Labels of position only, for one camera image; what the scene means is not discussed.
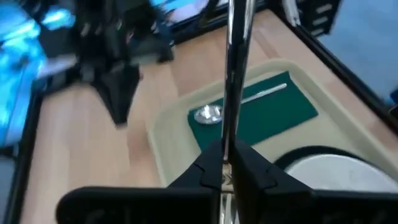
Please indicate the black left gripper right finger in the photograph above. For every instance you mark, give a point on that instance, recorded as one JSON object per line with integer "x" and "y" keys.
{"x": 264, "y": 199}

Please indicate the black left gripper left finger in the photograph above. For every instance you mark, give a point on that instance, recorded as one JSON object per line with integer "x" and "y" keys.
{"x": 140, "y": 205}

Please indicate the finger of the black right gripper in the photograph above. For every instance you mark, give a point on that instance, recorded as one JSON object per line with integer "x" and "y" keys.
{"x": 109, "y": 93}
{"x": 129, "y": 90}

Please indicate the white ribbed bowl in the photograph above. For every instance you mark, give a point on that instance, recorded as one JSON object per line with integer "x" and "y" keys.
{"x": 335, "y": 174}

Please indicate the silver metal spoon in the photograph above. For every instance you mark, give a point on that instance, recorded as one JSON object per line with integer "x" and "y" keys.
{"x": 208, "y": 114}

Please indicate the green cloth napkin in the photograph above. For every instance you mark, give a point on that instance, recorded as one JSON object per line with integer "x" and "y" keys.
{"x": 280, "y": 112}

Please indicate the silver metal fork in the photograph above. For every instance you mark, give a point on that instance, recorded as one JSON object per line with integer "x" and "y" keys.
{"x": 237, "y": 62}

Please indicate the beige plastic tray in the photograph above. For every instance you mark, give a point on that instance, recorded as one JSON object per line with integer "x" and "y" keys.
{"x": 174, "y": 155}

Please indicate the black aluminium table frame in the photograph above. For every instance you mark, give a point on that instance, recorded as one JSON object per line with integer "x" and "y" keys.
{"x": 342, "y": 73}

